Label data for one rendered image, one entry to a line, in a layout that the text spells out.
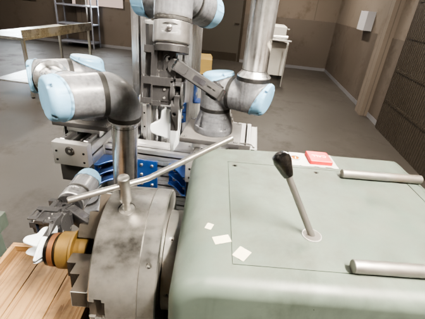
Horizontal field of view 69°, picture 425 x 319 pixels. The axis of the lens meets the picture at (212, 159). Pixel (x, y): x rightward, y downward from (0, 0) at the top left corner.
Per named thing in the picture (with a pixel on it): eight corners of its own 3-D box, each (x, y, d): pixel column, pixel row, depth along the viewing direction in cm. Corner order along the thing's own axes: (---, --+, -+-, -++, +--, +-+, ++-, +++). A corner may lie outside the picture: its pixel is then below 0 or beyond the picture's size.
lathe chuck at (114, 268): (164, 241, 94) (162, 161, 74) (141, 357, 69) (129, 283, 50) (135, 238, 94) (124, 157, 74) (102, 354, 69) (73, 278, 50)
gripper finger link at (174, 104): (171, 128, 65) (173, 86, 63) (179, 128, 65) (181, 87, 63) (167, 131, 61) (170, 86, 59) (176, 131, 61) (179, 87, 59)
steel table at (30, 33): (-9, 93, 483) (-27, 25, 437) (63, 69, 653) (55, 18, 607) (34, 99, 476) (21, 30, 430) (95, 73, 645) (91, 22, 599)
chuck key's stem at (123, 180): (124, 223, 63) (119, 182, 56) (121, 216, 64) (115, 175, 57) (135, 219, 64) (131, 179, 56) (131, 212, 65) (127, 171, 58)
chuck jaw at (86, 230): (131, 238, 75) (136, 189, 76) (125, 241, 70) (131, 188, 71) (85, 235, 74) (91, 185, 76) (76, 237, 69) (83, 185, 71)
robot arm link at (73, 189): (90, 207, 92) (88, 183, 88) (85, 216, 88) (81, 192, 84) (65, 204, 92) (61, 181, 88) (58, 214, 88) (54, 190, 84)
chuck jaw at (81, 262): (123, 254, 68) (104, 298, 57) (123, 271, 70) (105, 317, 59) (72, 250, 68) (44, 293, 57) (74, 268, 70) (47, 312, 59)
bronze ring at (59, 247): (94, 221, 74) (55, 220, 73) (79, 250, 65) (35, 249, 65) (99, 250, 78) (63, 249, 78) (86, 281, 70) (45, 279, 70)
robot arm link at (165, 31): (193, 28, 64) (190, 19, 56) (191, 51, 65) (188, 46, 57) (157, 25, 64) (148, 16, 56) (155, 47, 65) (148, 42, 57)
